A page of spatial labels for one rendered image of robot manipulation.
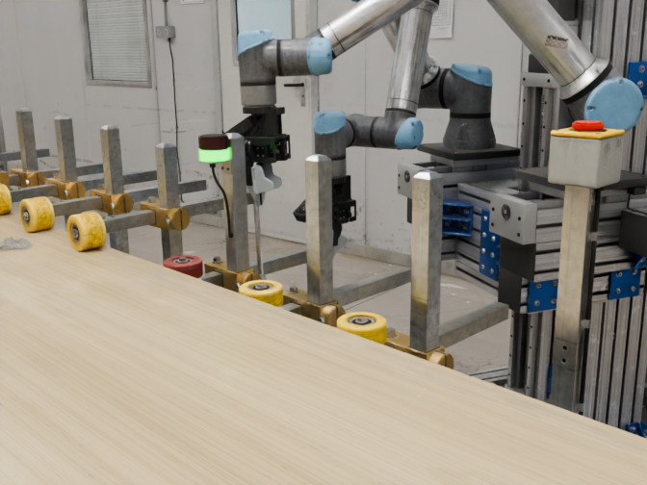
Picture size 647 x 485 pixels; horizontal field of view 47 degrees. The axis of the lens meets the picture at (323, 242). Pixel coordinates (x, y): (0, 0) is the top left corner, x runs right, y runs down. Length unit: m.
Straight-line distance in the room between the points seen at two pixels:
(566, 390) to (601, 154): 0.34
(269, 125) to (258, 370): 0.67
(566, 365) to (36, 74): 6.72
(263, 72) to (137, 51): 4.72
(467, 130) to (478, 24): 2.09
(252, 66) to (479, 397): 0.87
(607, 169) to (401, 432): 0.43
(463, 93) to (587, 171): 1.17
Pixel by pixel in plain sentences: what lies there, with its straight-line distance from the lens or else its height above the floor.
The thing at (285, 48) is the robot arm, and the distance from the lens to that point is 1.57.
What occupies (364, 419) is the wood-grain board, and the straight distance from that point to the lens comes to 0.92.
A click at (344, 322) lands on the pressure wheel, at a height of 0.91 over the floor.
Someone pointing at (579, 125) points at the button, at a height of 1.23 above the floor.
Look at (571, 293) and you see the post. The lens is 1.09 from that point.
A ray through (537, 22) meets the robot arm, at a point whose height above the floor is 1.37.
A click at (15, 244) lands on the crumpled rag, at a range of 1.80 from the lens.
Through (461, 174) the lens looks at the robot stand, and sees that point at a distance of 2.15.
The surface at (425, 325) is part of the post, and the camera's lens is 1.25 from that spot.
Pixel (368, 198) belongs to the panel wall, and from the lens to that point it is 4.70.
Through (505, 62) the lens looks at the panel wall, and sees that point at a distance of 4.13.
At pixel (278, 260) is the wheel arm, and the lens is 1.72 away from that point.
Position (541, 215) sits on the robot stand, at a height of 0.97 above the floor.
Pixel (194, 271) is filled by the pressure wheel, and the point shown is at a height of 0.89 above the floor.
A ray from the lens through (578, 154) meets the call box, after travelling 1.02.
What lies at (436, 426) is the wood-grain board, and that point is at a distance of 0.91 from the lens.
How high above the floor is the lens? 1.34
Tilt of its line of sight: 15 degrees down
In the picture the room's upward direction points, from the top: 1 degrees counter-clockwise
